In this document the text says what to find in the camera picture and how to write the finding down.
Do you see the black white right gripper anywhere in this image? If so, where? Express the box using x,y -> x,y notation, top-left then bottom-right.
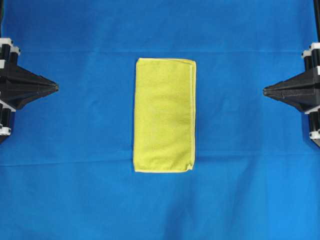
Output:
262,42 -> 320,147

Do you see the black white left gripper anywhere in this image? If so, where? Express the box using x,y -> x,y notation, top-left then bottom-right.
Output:
0,37 -> 59,144

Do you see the yellow microfibre towel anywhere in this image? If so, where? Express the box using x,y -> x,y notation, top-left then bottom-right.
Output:
133,58 -> 197,173

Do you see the blue table cloth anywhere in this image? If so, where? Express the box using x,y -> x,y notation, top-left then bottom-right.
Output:
0,0 -> 320,240

